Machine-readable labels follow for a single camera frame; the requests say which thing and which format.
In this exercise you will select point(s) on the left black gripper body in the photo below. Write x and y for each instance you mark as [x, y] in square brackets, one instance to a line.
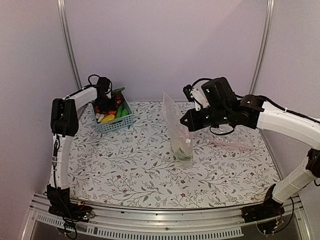
[105, 104]

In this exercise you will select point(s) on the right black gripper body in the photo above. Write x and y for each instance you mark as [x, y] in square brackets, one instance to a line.
[218, 115]

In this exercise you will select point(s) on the clear zip bag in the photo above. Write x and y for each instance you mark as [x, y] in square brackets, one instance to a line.
[172, 115]
[238, 137]

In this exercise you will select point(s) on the white daikon radish toy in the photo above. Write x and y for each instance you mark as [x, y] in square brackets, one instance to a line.
[182, 148]

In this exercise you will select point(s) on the orange pepper toy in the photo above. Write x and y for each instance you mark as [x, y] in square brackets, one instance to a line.
[112, 112]

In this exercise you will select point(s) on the white garlic toy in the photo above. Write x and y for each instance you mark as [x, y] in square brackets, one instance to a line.
[99, 117]

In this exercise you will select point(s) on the dark red apple toy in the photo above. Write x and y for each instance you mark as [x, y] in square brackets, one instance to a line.
[119, 98]

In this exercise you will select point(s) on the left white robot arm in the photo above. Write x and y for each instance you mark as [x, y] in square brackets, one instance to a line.
[64, 125]

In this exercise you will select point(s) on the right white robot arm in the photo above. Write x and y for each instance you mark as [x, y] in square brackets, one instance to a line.
[262, 113]

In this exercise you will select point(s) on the yellow pepper toy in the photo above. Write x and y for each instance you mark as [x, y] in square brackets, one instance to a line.
[107, 118]

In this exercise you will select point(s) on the green pepper toy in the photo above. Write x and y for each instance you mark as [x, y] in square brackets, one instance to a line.
[121, 111]

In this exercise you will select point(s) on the green cucumber toy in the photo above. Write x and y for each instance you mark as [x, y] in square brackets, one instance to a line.
[118, 90]

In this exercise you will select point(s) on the light blue plastic basket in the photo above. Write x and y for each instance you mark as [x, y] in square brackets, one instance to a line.
[117, 123]

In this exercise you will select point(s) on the floral patterned table mat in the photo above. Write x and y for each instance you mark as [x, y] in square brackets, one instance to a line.
[134, 166]

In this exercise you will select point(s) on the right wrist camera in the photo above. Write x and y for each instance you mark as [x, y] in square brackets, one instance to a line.
[194, 95]

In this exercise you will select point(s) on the front aluminium rail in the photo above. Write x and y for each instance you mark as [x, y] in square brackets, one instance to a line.
[111, 222]

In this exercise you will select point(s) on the left aluminium frame post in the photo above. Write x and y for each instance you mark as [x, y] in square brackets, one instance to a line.
[61, 6]

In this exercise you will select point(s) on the aluminium frame post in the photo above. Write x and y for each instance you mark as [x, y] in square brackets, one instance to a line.
[61, 6]
[270, 5]

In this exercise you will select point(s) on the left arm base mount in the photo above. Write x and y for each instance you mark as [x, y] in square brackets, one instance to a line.
[61, 205]

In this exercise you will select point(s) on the right aluminium frame post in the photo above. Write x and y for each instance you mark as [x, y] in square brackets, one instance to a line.
[270, 5]

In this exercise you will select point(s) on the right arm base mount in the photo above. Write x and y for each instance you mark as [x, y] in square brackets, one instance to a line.
[269, 208]

